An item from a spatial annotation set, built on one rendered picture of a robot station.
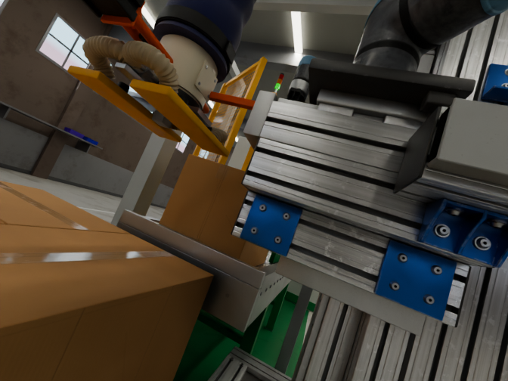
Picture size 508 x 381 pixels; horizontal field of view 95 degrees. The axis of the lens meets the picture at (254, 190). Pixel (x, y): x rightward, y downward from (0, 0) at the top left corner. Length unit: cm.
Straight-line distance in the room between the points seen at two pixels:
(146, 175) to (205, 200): 116
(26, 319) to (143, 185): 173
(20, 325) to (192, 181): 77
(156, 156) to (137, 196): 36
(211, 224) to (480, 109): 86
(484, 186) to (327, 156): 19
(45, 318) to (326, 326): 52
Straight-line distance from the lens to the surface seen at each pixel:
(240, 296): 91
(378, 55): 51
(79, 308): 48
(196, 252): 97
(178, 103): 53
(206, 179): 104
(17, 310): 46
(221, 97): 71
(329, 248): 42
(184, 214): 105
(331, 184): 38
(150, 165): 212
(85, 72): 68
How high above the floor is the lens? 76
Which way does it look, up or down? 7 degrees up
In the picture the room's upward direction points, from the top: 21 degrees clockwise
